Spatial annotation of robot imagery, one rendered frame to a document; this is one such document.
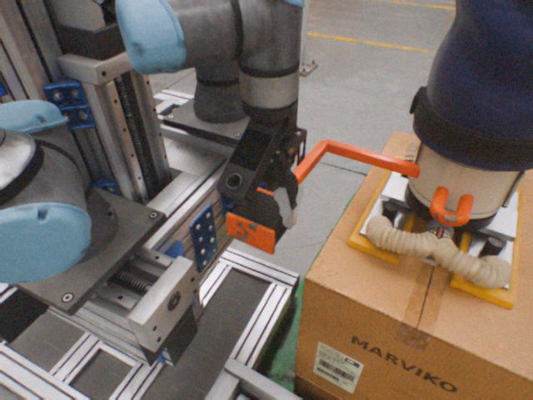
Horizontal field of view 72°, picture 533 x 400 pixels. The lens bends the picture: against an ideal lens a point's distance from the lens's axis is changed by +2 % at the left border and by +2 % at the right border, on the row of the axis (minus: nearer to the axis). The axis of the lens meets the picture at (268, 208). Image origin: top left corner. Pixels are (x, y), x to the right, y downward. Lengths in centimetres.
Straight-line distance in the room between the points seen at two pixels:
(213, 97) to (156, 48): 53
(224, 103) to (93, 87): 31
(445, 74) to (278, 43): 29
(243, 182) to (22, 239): 24
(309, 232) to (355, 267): 136
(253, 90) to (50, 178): 24
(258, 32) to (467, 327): 55
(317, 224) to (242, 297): 76
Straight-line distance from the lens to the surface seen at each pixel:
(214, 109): 92
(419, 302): 70
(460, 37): 63
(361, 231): 74
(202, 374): 141
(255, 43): 42
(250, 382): 95
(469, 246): 79
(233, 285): 158
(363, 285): 69
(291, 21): 43
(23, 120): 54
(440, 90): 64
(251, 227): 55
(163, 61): 39
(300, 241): 201
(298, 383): 107
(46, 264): 47
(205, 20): 39
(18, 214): 42
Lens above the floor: 149
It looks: 43 degrees down
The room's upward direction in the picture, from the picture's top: straight up
